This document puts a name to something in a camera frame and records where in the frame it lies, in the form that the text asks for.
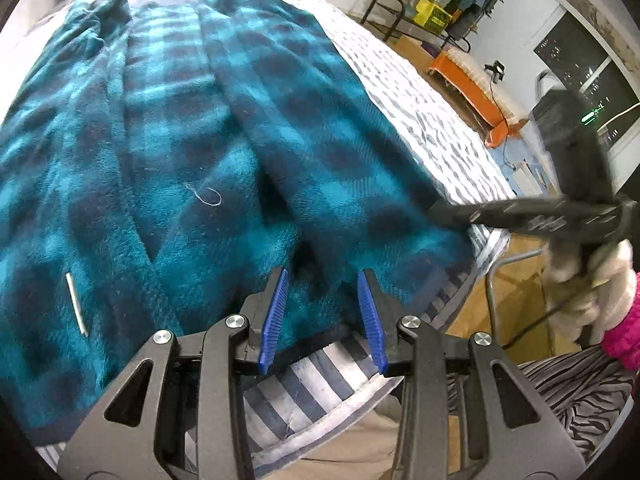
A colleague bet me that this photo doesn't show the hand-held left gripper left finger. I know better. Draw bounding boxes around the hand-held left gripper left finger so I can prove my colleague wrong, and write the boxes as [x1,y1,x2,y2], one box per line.
[57,266,291,480]

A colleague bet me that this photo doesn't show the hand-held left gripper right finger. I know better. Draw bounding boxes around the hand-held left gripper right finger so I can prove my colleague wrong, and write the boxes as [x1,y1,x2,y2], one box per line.
[356,267,586,480]

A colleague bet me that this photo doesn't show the black metal clothes rack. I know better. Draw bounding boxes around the black metal clothes rack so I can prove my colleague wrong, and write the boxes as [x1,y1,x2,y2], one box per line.
[360,0,511,53]

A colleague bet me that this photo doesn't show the white thread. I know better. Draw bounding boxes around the white thread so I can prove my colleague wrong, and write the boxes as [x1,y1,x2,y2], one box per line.
[184,184,223,208]

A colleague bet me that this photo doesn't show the orange bench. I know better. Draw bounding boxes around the orange bench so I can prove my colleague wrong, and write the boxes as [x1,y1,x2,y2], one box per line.
[427,45,528,148]

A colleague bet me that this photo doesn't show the person's right forearm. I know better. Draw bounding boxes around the person's right forearm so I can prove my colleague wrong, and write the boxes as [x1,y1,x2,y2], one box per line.
[600,270,640,373]

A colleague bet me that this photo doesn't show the person's beige trousers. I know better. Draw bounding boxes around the person's beige trousers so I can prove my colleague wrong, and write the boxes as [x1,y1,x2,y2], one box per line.
[300,400,403,468]

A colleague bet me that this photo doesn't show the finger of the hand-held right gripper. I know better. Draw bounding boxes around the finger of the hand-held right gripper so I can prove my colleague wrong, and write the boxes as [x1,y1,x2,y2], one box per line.
[429,194,640,250]

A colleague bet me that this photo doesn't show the person's right hand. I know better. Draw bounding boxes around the person's right hand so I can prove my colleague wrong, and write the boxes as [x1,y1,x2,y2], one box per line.
[547,239,638,347]

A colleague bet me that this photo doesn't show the window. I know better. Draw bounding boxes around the window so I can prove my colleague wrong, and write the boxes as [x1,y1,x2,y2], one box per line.
[532,0,640,151]

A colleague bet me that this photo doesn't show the small white stick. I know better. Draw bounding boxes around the small white stick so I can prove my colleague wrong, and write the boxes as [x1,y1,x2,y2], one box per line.
[65,272,90,338]

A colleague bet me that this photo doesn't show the yellow plastic crate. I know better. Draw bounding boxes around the yellow plastic crate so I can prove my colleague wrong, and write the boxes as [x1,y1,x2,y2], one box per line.
[412,0,451,33]

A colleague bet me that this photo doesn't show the zebra striped garment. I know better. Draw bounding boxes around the zebra striped garment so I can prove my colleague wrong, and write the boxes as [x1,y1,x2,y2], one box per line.
[445,345,640,461]

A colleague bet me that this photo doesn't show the teal plaid fleece jacket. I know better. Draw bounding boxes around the teal plaid fleece jacket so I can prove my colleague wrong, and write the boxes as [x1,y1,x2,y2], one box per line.
[0,0,476,448]

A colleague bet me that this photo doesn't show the grey metal tube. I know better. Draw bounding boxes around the grey metal tube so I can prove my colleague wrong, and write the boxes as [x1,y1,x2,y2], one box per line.
[482,232,546,331]

